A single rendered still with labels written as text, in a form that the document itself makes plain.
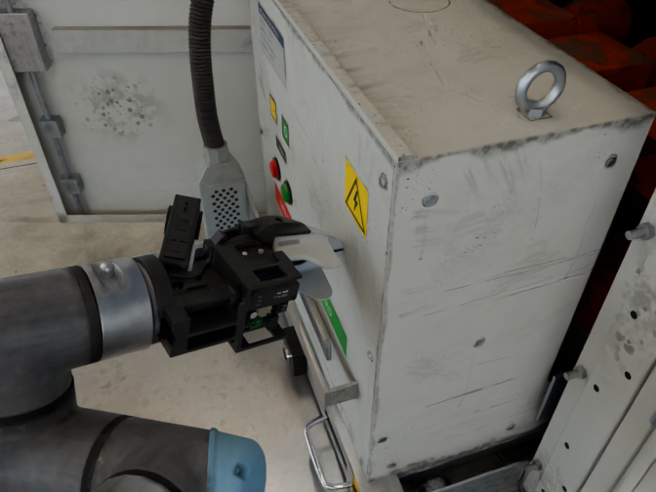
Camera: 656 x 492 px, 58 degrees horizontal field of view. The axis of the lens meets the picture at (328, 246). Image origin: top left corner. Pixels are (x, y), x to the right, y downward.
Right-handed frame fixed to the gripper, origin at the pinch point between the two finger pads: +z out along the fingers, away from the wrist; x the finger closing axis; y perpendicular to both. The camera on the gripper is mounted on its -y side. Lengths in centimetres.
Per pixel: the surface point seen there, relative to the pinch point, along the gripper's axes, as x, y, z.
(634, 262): 9.2, 21.0, 15.9
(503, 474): -27.6, 18.9, 22.1
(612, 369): -1.9, 23.9, 17.6
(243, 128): -13, -53, 21
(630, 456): -8.6, 29.4, 17.9
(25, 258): -125, -176, 4
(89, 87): -10, -68, -3
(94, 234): -118, -175, 31
